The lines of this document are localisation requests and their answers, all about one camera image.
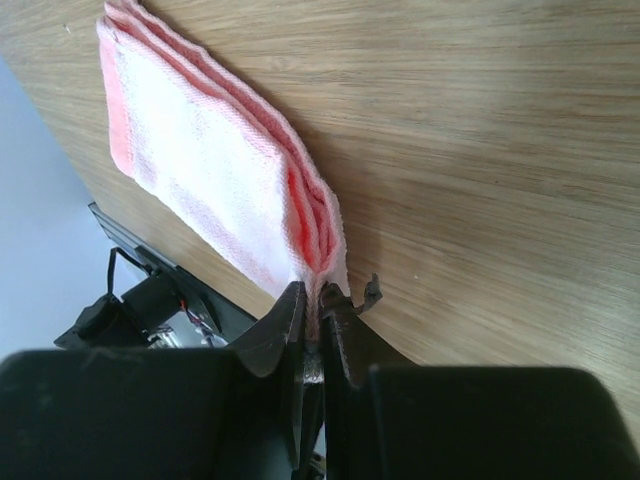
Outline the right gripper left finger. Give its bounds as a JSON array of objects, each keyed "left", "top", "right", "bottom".
[{"left": 229, "top": 281, "right": 307, "bottom": 470}]

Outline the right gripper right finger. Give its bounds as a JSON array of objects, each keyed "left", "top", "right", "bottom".
[{"left": 319, "top": 274, "right": 400, "bottom": 479}]

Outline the coral pink printed towel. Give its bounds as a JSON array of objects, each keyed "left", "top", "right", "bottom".
[{"left": 97, "top": 1, "right": 348, "bottom": 342}]

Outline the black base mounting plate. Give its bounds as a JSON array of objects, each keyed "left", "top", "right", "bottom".
[{"left": 54, "top": 202, "right": 256, "bottom": 350}]

